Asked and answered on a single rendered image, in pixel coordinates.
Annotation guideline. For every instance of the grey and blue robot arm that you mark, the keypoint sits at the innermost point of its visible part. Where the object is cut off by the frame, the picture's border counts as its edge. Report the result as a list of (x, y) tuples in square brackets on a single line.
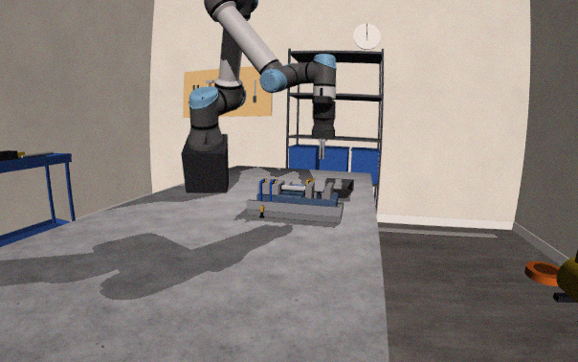
[(207, 103)]

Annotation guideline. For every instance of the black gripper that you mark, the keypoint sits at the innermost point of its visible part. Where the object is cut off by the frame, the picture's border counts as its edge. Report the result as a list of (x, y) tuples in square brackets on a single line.
[(323, 115)]

